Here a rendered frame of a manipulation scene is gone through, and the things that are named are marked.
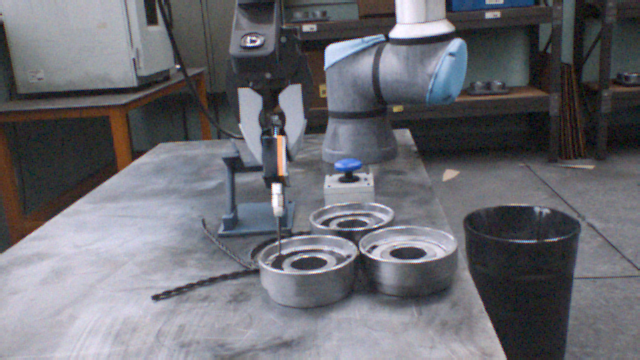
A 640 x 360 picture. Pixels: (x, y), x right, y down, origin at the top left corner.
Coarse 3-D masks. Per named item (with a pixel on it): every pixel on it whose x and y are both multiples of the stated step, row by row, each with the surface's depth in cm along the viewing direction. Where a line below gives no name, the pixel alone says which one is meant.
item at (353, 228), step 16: (320, 208) 81; (336, 208) 82; (352, 208) 82; (368, 208) 82; (384, 208) 80; (336, 224) 78; (352, 224) 80; (368, 224) 77; (384, 224) 74; (352, 240) 73
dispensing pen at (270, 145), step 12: (276, 120) 73; (276, 132) 72; (264, 144) 70; (276, 144) 70; (264, 156) 70; (276, 156) 70; (264, 168) 69; (276, 168) 69; (264, 180) 70; (276, 180) 70; (276, 192) 70; (276, 204) 69; (276, 216) 69
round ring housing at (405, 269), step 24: (360, 240) 69; (384, 240) 72; (432, 240) 70; (456, 240) 67; (360, 264) 67; (384, 264) 63; (408, 264) 62; (432, 264) 62; (456, 264) 65; (384, 288) 65; (408, 288) 64; (432, 288) 64
